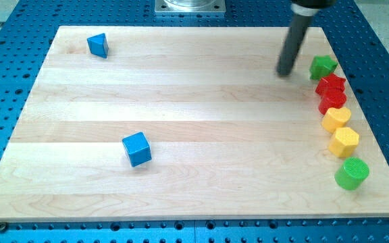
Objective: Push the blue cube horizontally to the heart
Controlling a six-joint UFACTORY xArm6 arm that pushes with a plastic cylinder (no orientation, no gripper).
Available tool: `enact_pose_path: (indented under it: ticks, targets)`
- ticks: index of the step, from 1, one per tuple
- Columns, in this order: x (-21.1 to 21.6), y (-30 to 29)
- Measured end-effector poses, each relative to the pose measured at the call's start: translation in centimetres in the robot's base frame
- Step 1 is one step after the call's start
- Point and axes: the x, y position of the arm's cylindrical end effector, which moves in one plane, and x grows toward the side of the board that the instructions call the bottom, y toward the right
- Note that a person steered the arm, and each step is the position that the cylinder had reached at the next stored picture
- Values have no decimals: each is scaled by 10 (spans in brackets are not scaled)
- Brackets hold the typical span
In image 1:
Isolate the red cylinder block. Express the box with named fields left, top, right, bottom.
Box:
left=318, top=88, right=347, bottom=115

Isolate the blue triangular prism block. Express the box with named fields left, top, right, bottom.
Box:
left=87, top=33, right=109, bottom=59

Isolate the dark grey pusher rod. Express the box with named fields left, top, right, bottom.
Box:
left=276, top=3, right=319, bottom=76

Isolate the black robot arm end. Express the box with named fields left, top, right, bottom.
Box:
left=292, top=0, right=336, bottom=9

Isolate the green star block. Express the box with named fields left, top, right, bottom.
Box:
left=309, top=55, right=338, bottom=80

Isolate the yellow heart block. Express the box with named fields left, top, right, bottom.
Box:
left=321, top=107, right=352, bottom=133

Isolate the red star block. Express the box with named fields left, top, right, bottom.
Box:
left=315, top=73, right=346, bottom=97

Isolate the yellow hexagon block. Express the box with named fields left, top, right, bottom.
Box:
left=328, top=127, right=360, bottom=158

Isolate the light wooden board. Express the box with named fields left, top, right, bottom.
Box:
left=0, top=26, right=389, bottom=222

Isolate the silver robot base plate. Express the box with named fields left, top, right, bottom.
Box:
left=155, top=0, right=226, bottom=13

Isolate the blue wooden cube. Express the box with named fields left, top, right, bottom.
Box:
left=122, top=132, right=152, bottom=167

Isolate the green cylinder block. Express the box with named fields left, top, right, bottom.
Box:
left=334, top=157, right=370, bottom=190

